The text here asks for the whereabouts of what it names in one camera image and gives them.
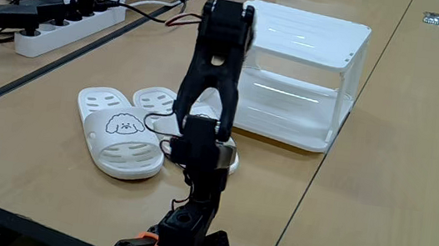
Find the white slipper with dog print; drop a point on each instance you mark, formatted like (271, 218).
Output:
(155, 100)
(116, 144)

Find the white power strip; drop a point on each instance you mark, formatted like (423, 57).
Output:
(67, 33)

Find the silver foil packet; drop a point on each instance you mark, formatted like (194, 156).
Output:
(437, 18)

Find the white plastic shoe rack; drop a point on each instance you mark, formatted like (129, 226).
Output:
(298, 32)

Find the black plug adapter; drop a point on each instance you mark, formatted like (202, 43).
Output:
(14, 16)
(47, 7)

